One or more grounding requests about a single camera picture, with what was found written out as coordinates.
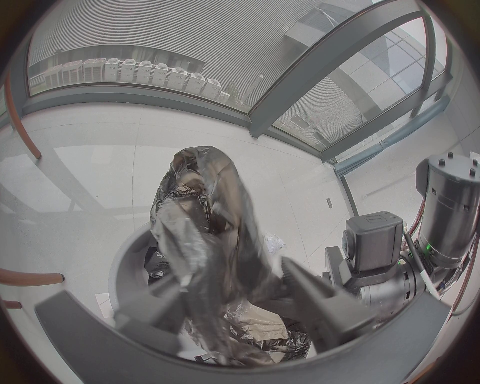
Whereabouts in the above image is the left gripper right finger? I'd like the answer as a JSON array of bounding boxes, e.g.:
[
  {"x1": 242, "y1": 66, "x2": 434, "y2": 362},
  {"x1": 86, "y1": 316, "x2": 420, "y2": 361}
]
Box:
[{"x1": 281, "y1": 256, "x2": 378, "y2": 354}]

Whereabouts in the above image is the window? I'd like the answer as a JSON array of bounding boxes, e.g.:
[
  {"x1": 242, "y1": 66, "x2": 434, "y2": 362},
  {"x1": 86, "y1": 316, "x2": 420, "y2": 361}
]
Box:
[{"x1": 7, "y1": 0, "x2": 457, "y2": 164}]

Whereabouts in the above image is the white paper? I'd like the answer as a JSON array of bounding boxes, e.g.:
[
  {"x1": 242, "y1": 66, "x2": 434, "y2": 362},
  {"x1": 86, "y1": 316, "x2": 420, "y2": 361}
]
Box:
[{"x1": 262, "y1": 230, "x2": 288, "y2": 256}]

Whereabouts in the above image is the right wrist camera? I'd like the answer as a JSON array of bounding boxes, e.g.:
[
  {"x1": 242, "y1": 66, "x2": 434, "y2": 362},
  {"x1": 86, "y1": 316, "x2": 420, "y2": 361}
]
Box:
[{"x1": 342, "y1": 211, "x2": 405, "y2": 277}]

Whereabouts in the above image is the white trash bin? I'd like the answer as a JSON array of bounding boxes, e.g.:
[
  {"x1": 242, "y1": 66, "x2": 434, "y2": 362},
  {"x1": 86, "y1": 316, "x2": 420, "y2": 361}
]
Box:
[{"x1": 107, "y1": 224, "x2": 181, "y2": 324}]

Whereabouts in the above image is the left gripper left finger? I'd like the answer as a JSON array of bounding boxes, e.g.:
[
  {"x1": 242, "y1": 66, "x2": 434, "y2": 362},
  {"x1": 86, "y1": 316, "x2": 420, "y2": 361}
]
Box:
[{"x1": 113, "y1": 281, "x2": 187, "y2": 339}]

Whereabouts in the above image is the black plastic bag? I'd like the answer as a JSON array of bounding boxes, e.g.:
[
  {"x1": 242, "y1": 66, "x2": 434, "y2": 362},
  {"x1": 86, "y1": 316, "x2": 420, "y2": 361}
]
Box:
[{"x1": 144, "y1": 145, "x2": 313, "y2": 367}]

